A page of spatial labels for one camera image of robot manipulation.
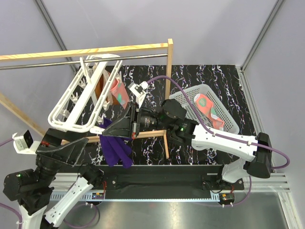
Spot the white plastic basket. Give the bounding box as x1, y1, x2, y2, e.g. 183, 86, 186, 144
169, 84, 240, 134

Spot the pink patterned sock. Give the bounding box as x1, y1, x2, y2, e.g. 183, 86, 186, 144
110, 77, 130, 109
193, 94, 225, 131

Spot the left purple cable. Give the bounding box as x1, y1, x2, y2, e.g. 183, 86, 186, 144
0, 137, 15, 225

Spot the purple sock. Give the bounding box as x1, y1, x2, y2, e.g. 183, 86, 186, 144
97, 118, 133, 169

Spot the black marbled mat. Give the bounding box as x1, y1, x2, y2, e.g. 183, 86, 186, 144
77, 65, 257, 166

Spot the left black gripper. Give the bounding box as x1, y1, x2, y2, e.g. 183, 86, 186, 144
37, 124, 91, 187

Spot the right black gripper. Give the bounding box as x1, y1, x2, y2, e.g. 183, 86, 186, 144
103, 102, 172, 139

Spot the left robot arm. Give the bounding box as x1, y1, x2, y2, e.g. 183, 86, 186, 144
3, 128, 103, 229

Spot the white plastic clip hanger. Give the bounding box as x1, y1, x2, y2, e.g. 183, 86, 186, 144
48, 54, 122, 135

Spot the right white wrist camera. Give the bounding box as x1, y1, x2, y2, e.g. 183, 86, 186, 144
128, 81, 148, 108

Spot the metal rack rod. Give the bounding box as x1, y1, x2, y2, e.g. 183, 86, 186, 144
0, 53, 168, 71

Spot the wooden clothes rack frame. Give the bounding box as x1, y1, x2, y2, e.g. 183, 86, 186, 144
0, 38, 174, 159

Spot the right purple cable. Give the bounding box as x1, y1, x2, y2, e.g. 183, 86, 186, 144
146, 75, 291, 170

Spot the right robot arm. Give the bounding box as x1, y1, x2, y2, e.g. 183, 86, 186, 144
102, 99, 272, 189

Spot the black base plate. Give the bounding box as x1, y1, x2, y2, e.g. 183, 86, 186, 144
74, 165, 244, 202

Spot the purple cable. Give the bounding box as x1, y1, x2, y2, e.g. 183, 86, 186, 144
146, 75, 291, 170
0, 137, 15, 225

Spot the orange sock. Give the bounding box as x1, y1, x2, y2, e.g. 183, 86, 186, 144
95, 70, 120, 105

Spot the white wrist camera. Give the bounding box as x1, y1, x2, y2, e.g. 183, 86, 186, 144
12, 130, 40, 155
128, 81, 148, 108

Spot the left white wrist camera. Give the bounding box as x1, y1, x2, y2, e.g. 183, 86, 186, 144
12, 130, 40, 155

